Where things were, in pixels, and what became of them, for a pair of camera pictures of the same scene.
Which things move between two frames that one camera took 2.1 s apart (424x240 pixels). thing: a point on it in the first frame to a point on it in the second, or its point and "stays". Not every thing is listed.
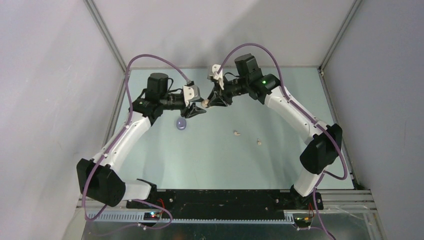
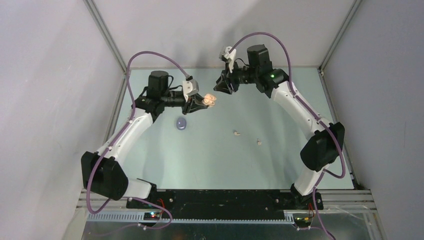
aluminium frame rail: (356, 201) stays
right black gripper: (219, 101) to (224, 81)
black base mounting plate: (228, 204) stays
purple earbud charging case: (181, 123) stays
